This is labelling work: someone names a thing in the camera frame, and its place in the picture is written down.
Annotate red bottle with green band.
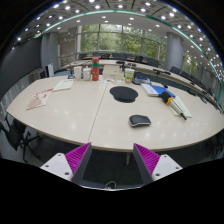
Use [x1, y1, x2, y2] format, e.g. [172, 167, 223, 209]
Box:
[91, 57, 101, 82]

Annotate black swivel chair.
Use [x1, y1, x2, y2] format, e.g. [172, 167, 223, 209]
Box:
[0, 118, 43, 164]

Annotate dark office chairs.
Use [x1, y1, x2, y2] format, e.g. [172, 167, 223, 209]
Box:
[78, 51, 218, 101]

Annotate beige cardboard box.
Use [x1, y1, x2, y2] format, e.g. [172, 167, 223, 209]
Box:
[101, 64, 125, 81]

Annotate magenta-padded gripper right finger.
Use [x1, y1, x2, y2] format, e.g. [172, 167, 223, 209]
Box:
[132, 142, 184, 185]

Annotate ceiling lights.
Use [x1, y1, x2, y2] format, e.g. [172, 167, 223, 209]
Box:
[16, 0, 218, 64]

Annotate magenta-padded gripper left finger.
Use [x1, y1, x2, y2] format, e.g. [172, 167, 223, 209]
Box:
[39, 142, 93, 185]

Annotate white printed booklet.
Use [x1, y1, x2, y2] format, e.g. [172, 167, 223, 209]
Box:
[52, 79, 76, 92]

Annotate black computer mouse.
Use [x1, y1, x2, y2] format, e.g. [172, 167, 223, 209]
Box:
[128, 114, 152, 128]

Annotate black mouse pad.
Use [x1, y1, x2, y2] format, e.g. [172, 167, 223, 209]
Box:
[109, 85, 139, 104]

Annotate white paper cup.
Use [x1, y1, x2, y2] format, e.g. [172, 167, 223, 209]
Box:
[73, 65, 83, 81]

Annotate colourful printed leaflet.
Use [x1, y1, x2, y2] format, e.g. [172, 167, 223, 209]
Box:
[98, 77, 124, 85]

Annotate dark desk phone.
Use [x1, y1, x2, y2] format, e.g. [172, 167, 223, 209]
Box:
[132, 72, 152, 86]

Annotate white lidded mug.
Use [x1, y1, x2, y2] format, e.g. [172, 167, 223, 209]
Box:
[82, 67, 92, 81]

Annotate green-printed drink cup with straw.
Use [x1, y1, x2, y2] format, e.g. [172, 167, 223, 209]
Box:
[124, 68, 136, 84]

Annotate handheld microphone with orange ring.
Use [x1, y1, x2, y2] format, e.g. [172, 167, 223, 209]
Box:
[160, 91, 188, 121]

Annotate blue and white book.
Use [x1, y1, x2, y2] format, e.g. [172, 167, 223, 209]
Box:
[140, 83, 176, 98]

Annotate white paper sheet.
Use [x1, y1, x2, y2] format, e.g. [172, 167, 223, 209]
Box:
[168, 95, 193, 119]

